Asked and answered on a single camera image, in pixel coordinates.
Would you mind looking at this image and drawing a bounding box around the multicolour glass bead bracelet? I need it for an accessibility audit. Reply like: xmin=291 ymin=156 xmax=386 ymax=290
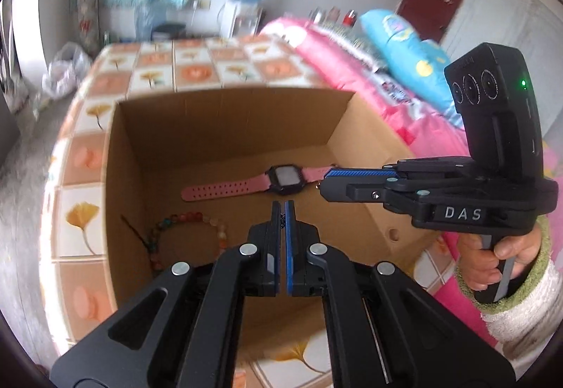
xmin=120 ymin=210 xmax=230 ymax=279

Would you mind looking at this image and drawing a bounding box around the right hand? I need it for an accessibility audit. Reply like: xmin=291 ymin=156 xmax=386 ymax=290
xmin=457 ymin=223 xmax=542 ymax=291

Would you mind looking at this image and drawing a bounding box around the patterned tablecloth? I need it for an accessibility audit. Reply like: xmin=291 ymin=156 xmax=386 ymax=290
xmin=39 ymin=33 xmax=459 ymax=388

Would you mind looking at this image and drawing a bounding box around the pink blanket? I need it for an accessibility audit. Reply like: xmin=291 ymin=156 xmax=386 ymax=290
xmin=258 ymin=16 xmax=563 ymax=349

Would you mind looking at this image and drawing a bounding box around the light blue pillow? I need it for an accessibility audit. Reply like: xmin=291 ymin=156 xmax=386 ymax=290
xmin=360 ymin=9 xmax=463 ymax=129

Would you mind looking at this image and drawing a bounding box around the white fluffy right sleeve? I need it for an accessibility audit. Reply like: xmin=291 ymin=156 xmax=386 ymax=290
xmin=456 ymin=216 xmax=562 ymax=377

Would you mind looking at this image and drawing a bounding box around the brown cardboard box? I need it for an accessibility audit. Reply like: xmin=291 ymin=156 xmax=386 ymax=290
xmin=105 ymin=87 xmax=437 ymax=355

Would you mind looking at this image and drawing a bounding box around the white water dispenser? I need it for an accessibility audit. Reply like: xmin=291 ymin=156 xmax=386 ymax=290
xmin=217 ymin=0 xmax=263 ymax=38

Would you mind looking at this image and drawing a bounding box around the black round bin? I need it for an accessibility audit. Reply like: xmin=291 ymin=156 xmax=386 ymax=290
xmin=151 ymin=22 xmax=186 ymax=41

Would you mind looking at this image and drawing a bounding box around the empty clear water jug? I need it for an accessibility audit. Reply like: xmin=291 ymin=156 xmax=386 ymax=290
xmin=134 ymin=1 xmax=168 ymax=41

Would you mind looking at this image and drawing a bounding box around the dark grey board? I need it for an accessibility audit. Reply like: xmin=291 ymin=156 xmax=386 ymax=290
xmin=0 ymin=95 xmax=20 ymax=165

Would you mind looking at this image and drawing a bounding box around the white plastic bag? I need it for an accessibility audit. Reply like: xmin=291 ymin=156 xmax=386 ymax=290
xmin=42 ymin=42 xmax=93 ymax=99

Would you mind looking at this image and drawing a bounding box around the patterned long cushion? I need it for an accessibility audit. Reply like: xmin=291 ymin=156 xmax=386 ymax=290
xmin=76 ymin=0 xmax=101 ymax=56

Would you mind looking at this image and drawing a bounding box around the pink strap smart watch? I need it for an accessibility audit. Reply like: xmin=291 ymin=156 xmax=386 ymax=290
xmin=181 ymin=164 xmax=333 ymax=202

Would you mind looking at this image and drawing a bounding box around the black right camera box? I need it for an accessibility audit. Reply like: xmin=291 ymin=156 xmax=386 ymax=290
xmin=445 ymin=42 xmax=544 ymax=182

